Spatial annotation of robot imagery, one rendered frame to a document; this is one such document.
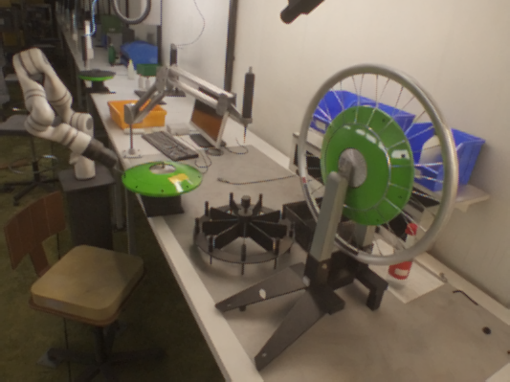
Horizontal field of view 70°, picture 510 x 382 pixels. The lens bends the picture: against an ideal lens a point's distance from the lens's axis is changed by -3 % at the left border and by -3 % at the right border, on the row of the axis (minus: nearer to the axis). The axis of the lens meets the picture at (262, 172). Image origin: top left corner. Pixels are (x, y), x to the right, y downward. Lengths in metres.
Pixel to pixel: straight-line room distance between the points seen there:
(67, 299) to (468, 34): 1.75
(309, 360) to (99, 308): 0.87
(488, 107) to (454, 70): 0.18
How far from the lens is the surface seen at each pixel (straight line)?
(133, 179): 1.48
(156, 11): 4.97
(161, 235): 1.43
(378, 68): 0.94
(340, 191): 0.96
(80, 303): 1.64
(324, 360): 1.06
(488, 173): 1.45
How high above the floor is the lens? 1.70
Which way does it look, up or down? 23 degrees down
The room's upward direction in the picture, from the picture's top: 6 degrees clockwise
